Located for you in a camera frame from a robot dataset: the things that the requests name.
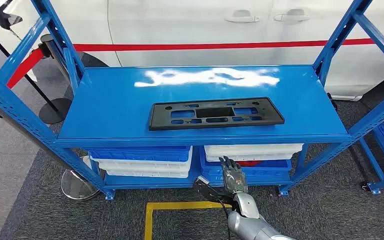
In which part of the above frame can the black plastic frame part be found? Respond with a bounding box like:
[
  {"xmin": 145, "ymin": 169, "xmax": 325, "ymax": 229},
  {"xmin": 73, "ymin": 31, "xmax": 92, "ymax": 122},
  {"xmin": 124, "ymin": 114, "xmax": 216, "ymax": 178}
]
[{"xmin": 148, "ymin": 96, "xmax": 286, "ymax": 131}]

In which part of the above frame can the blue metal shelf rack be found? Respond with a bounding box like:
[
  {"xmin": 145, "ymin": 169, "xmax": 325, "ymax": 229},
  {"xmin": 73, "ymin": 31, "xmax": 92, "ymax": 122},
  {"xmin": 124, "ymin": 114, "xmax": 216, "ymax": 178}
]
[
  {"xmin": 0, "ymin": 0, "xmax": 384, "ymax": 201},
  {"xmin": 359, "ymin": 110, "xmax": 384, "ymax": 196}
]

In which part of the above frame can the white plastic bin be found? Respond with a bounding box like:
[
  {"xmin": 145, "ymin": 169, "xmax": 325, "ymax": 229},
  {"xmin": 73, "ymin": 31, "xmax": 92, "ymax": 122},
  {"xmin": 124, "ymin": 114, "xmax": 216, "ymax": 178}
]
[
  {"xmin": 90, "ymin": 147, "xmax": 194, "ymax": 173},
  {"xmin": 105, "ymin": 169, "xmax": 190, "ymax": 179},
  {"xmin": 208, "ymin": 153, "xmax": 295, "ymax": 163},
  {"xmin": 204, "ymin": 143, "xmax": 305, "ymax": 157}
]

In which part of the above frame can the red barrier belt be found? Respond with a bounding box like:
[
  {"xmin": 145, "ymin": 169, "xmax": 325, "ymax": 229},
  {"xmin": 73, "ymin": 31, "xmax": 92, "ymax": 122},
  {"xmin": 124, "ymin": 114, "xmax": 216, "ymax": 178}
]
[
  {"xmin": 73, "ymin": 36, "xmax": 384, "ymax": 53},
  {"xmin": 6, "ymin": 48, "xmax": 44, "ymax": 90}
]

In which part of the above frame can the white car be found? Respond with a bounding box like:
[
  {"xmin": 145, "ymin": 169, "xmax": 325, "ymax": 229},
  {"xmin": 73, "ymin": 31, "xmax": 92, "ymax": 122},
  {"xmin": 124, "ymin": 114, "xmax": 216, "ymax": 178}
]
[{"xmin": 0, "ymin": 0, "xmax": 384, "ymax": 102}]

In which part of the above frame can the dark car headlight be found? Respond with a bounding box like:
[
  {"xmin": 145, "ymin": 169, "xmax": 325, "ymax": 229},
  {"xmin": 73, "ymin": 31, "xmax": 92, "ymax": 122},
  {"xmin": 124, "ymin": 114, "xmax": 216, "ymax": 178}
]
[{"xmin": 0, "ymin": 0, "xmax": 24, "ymax": 31}]

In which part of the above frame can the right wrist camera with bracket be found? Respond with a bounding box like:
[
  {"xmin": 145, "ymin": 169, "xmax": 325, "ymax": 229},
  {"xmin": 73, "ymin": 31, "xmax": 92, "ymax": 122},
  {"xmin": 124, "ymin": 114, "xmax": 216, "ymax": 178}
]
[{"xmin": 193, "ymin": 175, "xmax": 238, "ymax": 209}]

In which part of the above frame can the white car door handle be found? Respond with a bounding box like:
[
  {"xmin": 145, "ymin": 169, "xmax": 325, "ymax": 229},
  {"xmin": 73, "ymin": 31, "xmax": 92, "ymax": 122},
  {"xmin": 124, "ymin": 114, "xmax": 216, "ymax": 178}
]
[
  {"xmin": 273, "ymin": 8, "xmax": 311, "ymax": 23},
  {"xmin": 225, "ymin": 9, "xmax": 261, "ymax": 23}
]

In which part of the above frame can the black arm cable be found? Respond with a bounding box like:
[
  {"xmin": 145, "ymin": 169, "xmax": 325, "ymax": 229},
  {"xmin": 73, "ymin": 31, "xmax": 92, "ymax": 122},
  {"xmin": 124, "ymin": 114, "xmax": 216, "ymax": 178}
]
[{"xmin": 206, "ymin": 183, "xmax": 233, "ymax": 240}]

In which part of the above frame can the chrome stanchion post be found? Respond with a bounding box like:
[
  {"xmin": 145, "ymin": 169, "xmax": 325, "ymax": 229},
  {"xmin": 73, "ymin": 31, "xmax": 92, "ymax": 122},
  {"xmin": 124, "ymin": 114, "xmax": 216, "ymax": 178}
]
[{"xmin": 0, "ymin": 93, "xmax": 101, "ymax": 202}]

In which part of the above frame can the black-headed stanchion post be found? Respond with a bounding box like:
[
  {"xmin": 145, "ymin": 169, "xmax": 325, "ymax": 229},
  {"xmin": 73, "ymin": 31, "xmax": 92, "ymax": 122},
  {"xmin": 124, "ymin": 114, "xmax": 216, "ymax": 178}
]
[{"xmin": 39, "ymin": 33, "xmax": 75, "ymax": 85}]

